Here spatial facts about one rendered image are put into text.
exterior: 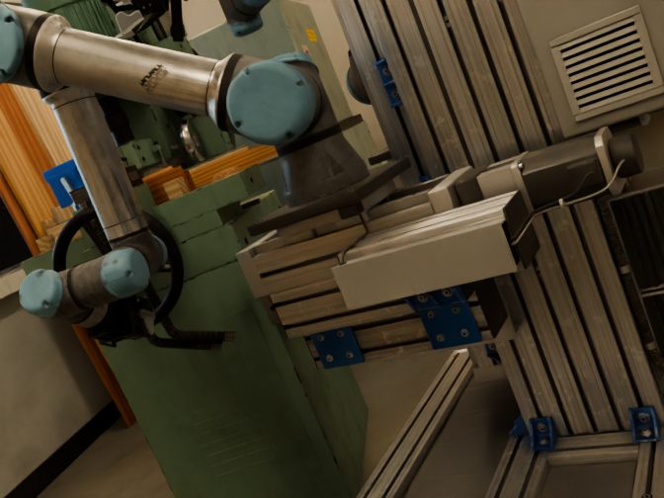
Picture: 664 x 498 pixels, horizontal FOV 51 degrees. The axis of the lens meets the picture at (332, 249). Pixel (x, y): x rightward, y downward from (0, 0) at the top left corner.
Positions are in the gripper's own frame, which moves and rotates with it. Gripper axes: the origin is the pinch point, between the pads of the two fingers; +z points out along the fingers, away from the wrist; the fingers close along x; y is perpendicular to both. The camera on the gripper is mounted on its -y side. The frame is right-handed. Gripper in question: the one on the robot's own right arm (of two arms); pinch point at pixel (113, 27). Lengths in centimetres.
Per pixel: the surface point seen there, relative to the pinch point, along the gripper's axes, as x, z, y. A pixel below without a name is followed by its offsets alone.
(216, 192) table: 34.4, -9.2, -29.1
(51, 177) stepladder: -47, 72, -64
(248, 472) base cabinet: 78, 13, -81
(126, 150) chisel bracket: 14.2, 11.3, -23.0
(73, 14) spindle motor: -5.7, 8.2, 4.1
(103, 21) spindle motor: -8.0, 4.1, -1.5
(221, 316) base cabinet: 52, 2, -51
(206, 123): -1.0, -4.7, -35.9
